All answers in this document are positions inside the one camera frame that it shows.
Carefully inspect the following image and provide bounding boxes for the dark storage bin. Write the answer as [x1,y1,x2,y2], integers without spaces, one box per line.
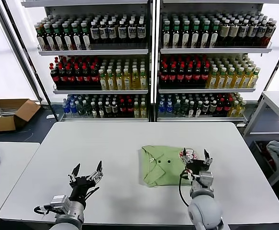
[252,140,279,179]

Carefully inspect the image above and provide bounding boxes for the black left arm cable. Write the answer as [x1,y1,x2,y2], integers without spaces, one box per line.
[33,204,58,216]

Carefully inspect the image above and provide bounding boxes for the grey metal frame post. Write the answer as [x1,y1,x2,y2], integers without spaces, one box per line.
[0,0,44,104]

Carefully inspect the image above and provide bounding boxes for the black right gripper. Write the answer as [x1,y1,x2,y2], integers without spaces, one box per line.
[180,148,213,177]

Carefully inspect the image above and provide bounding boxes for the red cloth item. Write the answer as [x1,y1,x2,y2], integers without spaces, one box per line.
[258,142,275,170]

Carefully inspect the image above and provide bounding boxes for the dark bottle beige label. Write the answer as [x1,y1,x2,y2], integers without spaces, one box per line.
[220,19,231,46]
[230,19,241,46]

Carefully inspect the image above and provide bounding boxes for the cola bottle red cap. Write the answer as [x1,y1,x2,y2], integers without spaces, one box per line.
[202,62,212,87]
[216,97,224,116]
[82,64,92,88]
[119,97,126,117]
[186,62,195,88]
[194,62,203,88]
[91,64,100,87]
[223,97,232,116]
[49,64,60,88]
[159,62,169,88]
[126,98,134,117]
[66,64,76,88]
[178,62,187,88]
[74,64,84,88]
[57,64,68,88]
[168,62,178,88]

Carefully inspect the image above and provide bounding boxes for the brown cardboard box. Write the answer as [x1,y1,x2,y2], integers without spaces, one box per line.
[0,98,42,132]

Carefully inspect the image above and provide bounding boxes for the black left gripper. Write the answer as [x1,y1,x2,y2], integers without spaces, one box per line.
[67,160,104,206]

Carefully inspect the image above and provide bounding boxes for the black metal frame post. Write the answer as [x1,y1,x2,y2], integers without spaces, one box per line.
[4,0,60,120]
[245,33,279,125]

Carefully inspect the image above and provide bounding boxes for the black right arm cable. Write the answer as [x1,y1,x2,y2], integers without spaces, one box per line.
[179,168,195,207]

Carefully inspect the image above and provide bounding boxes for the clear plastic packaging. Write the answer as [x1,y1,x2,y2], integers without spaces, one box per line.
[0,107,19,117]

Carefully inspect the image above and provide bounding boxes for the white table grey frame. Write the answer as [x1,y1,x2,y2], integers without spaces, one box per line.
[243,90,279,187]

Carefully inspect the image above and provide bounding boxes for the dark drink bottle green cap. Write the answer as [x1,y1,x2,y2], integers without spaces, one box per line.
[172,20,182,47]
[191,20,201,47]
[62,22,74,50]
[181,20,191,47]
[71,22,83,50]
[45,23,56,50]
[201,20,211,47]
[162,20,172,47]
[80,21,92,49]
[210,20,221,47]
[35,23,47,50]
[54,22,65,50]

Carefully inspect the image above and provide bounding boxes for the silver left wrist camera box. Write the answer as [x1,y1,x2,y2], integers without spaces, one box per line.
[49,195,70,212]

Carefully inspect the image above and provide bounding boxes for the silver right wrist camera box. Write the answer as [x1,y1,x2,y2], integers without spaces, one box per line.
[198,171,214,188]

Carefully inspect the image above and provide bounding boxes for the green polo shirt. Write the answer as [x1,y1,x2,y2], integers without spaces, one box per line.
[138,144,204,188]

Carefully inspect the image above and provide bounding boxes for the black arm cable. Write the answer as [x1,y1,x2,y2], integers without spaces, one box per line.
[179,168,195,207]
[33,204,58,216]

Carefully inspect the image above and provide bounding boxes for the dark bottle blue white label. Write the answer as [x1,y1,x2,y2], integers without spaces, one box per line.
[127,20,137,44]
[258,20,269,46]
[249,19,260,46]
[99,20,109,44]
[136,19,146,44]
[107,20,117,44]
[266,20,278,46]
[239,20,250,46]
[118,20,128,44]
[90,20,100,44]

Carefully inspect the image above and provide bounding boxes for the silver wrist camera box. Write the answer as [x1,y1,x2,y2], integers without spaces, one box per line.
[198,171,214,188]
[49,195,70,212]

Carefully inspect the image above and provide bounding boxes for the grey metal shelf unit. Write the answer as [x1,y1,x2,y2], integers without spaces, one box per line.
[21,0,155,123]
[155,0,279,125]

